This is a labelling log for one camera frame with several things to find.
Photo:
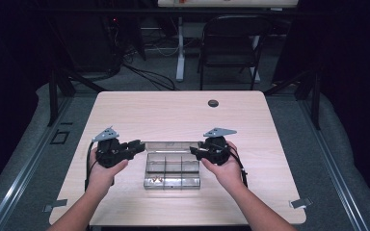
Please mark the black folding chair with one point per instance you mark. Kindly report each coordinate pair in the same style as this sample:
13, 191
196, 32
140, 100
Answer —
231, 48

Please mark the person's left hand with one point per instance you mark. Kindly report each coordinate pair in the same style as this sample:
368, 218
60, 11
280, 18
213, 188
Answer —
102, 179

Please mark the dark cabinet with red light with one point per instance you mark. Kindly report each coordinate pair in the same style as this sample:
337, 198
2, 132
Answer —
90, 45

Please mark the white desk top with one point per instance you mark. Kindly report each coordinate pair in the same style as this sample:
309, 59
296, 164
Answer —
228, 3

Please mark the grey metal table bracket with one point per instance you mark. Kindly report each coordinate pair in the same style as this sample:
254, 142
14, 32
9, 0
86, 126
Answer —
300, 202
56, 204

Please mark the aluminium floor rail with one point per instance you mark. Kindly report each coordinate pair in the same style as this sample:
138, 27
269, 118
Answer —
337, 173
22, 173

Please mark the small brass fitting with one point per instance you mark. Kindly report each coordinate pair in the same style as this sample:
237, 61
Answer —
154, 180

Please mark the black metal stand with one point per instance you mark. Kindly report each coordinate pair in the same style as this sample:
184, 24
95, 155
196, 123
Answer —
53, 96
315, 102

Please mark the gold earring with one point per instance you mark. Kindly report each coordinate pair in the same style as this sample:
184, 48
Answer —
160, 179

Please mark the black round table grommet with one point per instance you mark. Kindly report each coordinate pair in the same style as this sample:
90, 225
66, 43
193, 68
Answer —
213, 103

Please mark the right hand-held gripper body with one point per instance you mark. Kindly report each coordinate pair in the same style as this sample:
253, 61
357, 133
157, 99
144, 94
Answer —
216, 150

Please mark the transparent grey compartment box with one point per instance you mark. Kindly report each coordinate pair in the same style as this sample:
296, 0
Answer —
172, 165

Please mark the white desk leg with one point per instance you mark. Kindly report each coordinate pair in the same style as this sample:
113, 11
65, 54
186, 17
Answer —
180, 57

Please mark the black horizontal bar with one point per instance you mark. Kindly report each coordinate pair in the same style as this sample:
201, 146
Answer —
141, 11

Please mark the person's right hand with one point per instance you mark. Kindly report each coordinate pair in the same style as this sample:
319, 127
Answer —
226, 174

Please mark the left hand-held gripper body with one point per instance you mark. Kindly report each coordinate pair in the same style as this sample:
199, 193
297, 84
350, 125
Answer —
110, 154

